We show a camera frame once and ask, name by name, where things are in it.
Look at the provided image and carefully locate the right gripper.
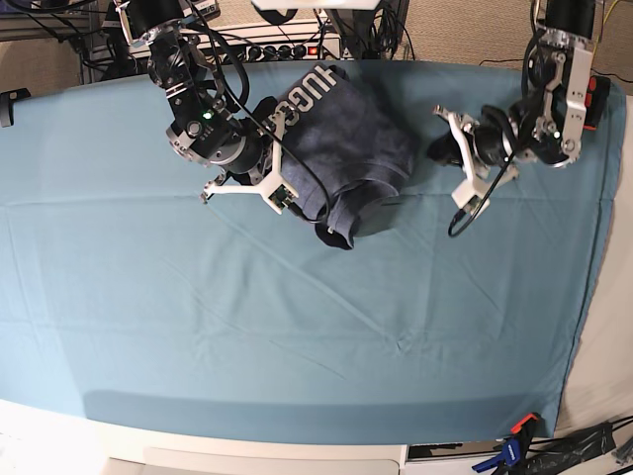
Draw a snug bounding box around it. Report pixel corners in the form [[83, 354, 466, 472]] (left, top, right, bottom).
[[197, 97, 290, 203]]

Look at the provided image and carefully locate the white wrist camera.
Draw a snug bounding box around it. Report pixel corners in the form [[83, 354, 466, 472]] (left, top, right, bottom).
[[264, 182, 298, 215], [451, 177, 490, 215]]

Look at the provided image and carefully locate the orange black clamp right edge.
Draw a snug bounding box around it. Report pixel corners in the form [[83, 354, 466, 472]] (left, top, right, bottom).
[[584, 75, 611, 131]]

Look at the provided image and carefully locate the white power strip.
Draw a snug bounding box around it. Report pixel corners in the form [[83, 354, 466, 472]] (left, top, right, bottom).
[[129, 32, 347, 64]]

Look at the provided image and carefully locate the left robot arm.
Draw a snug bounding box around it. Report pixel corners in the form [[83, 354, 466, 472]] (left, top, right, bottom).
[[427, 1, 595, 182]]

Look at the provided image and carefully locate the blue orange clamp bottom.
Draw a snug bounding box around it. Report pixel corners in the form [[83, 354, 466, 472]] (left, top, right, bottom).
[[472, 413, 541, 474]]

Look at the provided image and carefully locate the yellow cable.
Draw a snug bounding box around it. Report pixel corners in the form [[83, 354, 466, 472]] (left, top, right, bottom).
[[595, 0, 619, 41]]

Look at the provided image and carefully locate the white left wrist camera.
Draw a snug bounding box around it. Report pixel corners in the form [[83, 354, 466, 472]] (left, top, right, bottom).
[[451, 177, 490, 215]]

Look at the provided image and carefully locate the black plastic bag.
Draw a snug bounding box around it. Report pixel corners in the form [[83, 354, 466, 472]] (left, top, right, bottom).
[[511, 417, 632, 475]]

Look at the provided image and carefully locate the teal table cloth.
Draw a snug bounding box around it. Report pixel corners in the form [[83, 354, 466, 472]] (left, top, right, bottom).
[[1, 77, 626, 444]]

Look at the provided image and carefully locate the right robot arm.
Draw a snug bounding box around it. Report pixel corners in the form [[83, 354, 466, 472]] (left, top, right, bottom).
[[115, 1, 297, 213]]

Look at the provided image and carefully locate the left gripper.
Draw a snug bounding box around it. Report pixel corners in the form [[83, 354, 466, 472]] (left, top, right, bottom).
[[426, 105, 519, 180]]

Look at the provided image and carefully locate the blue-grey heathered T-shirt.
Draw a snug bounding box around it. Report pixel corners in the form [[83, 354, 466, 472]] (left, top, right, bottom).
[[278, 63, 417, 250]]

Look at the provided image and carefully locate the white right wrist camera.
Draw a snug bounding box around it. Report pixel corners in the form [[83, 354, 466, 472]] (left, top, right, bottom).
[[264, 182, 298, 215]]

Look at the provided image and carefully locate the black clamp left edge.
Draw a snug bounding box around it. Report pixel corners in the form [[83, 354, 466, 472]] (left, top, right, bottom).
[[0, 88, 31, 128]]

